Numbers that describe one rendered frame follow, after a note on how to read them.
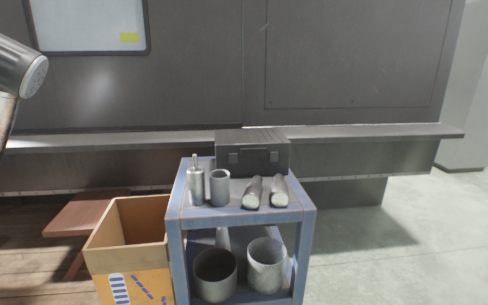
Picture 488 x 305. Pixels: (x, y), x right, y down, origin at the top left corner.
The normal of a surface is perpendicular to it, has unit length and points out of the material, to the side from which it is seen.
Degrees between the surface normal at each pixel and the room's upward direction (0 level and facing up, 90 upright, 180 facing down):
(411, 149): 90
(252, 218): 90
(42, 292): 0
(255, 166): 90
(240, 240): 0
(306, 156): 90
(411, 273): 0
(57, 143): 31
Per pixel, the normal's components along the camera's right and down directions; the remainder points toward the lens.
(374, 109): 0.12, 0.31
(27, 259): 0.01, -0.93
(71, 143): 0.07, -0.61
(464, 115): -0.99, 0.04
